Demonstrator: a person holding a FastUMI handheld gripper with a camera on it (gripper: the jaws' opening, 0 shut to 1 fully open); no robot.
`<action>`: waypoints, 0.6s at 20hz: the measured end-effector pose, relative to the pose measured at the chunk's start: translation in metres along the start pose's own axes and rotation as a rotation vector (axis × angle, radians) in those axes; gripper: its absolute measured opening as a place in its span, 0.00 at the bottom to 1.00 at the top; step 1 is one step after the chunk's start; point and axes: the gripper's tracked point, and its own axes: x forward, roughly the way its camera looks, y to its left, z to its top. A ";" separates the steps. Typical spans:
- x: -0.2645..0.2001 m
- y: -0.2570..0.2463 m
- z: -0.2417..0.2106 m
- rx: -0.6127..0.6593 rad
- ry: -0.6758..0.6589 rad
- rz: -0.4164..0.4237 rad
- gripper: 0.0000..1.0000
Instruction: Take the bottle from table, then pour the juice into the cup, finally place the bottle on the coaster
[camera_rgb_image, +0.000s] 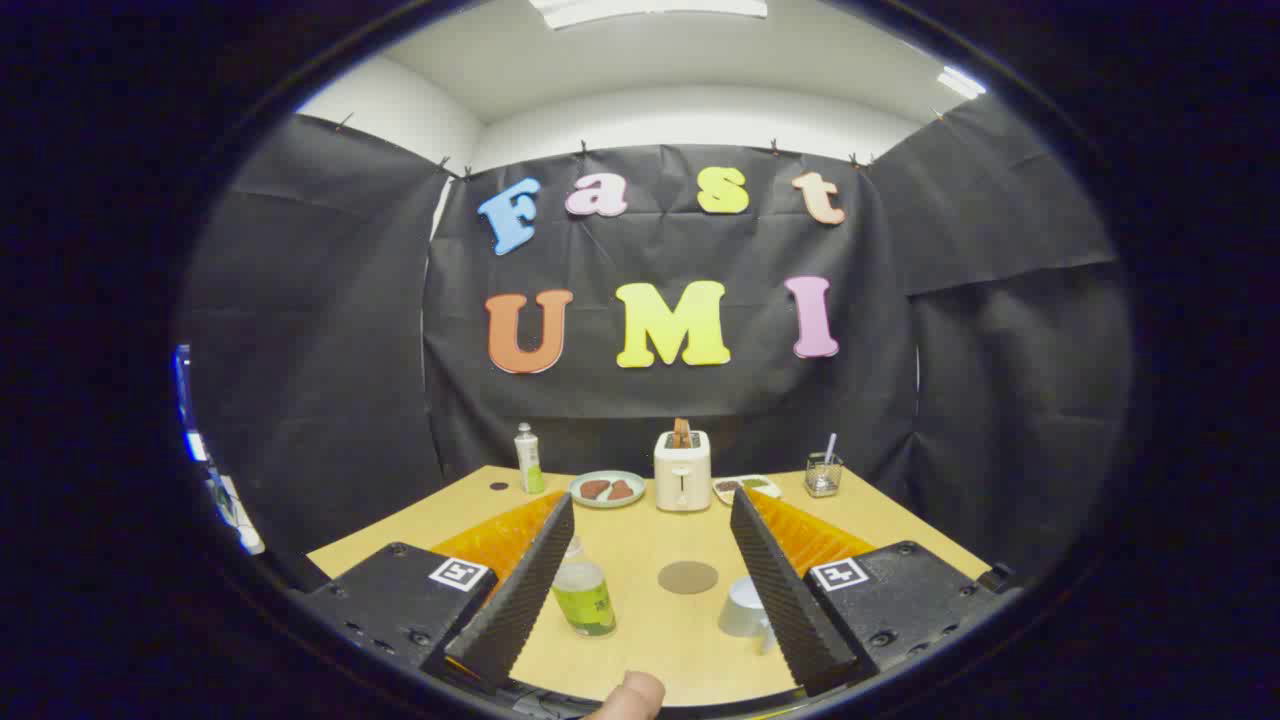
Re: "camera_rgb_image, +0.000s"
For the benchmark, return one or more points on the brown meat piece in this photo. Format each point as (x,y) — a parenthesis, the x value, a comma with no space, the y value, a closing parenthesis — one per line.
(622,491)
(594,489)

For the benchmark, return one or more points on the small ceiling light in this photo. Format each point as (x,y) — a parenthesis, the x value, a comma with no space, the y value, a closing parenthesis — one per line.
(960,82)

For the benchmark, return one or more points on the brown bread slice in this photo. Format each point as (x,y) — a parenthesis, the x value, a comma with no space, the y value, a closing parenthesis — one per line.
(681,433)

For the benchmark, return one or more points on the white cup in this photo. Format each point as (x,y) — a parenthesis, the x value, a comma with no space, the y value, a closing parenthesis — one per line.
(742,608)

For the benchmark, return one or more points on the white divided snack dish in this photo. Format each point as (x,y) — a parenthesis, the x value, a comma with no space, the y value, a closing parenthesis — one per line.
(745,489)

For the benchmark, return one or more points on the green label juice bottle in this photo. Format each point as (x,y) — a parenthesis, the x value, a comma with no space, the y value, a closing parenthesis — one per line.
(588,602)

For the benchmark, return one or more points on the small white green bottle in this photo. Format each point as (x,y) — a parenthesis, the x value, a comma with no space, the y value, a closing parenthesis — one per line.
(528,462)

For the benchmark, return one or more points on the cream toaster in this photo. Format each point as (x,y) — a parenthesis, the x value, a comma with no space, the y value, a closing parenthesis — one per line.
(682,480)

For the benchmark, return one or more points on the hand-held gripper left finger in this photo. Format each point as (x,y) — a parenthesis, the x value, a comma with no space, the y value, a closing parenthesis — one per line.
(520,600)

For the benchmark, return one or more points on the pale straw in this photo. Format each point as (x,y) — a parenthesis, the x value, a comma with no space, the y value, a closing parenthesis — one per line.
(830,446)

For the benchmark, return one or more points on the long ceiling light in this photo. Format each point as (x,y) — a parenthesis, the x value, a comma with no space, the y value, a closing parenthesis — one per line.
(650,10)

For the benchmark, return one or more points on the clear glass tumbler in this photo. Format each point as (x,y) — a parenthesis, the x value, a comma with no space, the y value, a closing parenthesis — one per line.
(823,478)

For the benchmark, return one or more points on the wooden table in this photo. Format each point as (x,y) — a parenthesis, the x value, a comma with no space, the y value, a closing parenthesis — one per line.
(650,645)

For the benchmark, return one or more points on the pale green plate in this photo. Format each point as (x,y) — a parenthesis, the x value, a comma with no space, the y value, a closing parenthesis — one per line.
(605,503)

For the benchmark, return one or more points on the round brown coaster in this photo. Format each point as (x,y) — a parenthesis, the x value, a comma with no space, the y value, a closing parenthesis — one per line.
(688,577)

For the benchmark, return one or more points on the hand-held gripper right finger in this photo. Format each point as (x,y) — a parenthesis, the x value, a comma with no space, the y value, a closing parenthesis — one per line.
(785,600)

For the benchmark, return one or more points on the black backdrop cloth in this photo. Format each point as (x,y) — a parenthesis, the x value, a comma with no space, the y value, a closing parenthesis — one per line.
(700,400)

